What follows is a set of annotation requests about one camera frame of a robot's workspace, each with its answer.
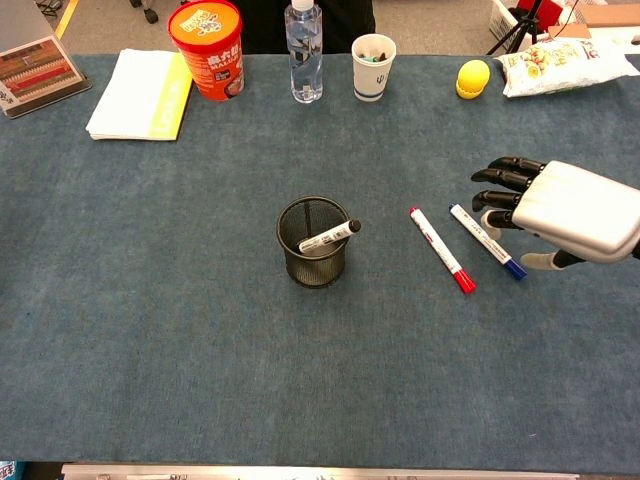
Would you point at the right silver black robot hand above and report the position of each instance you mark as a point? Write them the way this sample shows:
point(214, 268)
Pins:
point(580, 210)

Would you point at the blue capped white marker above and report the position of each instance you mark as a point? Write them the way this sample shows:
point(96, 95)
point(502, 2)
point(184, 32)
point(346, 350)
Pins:
point(495, 250)

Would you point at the red capped white marker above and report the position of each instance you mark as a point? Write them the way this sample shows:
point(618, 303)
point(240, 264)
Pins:
point(442, 250)

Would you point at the black capped white marker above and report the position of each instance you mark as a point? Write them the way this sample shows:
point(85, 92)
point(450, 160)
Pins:
point(325, 239)

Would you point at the black mesh pen cup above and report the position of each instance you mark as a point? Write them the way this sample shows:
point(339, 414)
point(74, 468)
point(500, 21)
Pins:
point(315, 272)

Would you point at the white snack bag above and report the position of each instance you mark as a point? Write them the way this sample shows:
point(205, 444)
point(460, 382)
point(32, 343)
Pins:
point(550, 65)

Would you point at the yellow egg-shaped container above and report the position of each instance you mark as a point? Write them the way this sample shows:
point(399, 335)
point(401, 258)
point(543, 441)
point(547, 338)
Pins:
point(472, 77)

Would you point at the black tripod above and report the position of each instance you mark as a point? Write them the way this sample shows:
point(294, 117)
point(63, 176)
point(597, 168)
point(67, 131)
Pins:
point(522, 25)

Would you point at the brown cardboard box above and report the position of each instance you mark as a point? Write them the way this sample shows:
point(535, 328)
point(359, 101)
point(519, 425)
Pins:
point(615, 15)

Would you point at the red box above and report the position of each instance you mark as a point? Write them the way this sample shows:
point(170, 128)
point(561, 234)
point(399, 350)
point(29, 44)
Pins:
point(550, 12)

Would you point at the white plastic crate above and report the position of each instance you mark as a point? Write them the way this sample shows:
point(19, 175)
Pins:
point(502, 22)

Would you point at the white paper cup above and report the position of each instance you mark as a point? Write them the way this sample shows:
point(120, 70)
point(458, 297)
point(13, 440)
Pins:
point(372, 77)

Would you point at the binder clips in cup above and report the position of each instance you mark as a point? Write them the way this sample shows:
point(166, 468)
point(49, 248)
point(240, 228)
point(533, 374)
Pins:
point(380, 56)

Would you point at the blue-grey felt table cloth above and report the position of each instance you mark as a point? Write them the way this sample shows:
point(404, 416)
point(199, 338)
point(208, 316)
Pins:
point(320, 375)

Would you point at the clear plastic water bottle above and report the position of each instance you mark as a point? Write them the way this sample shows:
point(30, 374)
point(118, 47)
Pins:
point(305, 60)

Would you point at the orange instant noodle cup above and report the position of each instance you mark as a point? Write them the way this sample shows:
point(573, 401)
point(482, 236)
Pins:
point(210, 60)

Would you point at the white and yellow notebook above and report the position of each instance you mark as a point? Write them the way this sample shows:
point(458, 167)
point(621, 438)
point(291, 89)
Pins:
point(135, 95)

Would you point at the black chair caster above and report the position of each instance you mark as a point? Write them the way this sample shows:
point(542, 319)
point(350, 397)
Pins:
point(150, 16)

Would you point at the framed patterned picture card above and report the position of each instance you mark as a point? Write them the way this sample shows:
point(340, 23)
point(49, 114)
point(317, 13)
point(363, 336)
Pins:
point(35, 75)

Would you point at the blue printed packet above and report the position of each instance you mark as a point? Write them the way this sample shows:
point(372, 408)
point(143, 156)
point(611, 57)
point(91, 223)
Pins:
point(10, 471)

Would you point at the aluminium profile rail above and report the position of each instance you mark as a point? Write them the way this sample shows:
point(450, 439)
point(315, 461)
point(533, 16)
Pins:
point(350, 472)

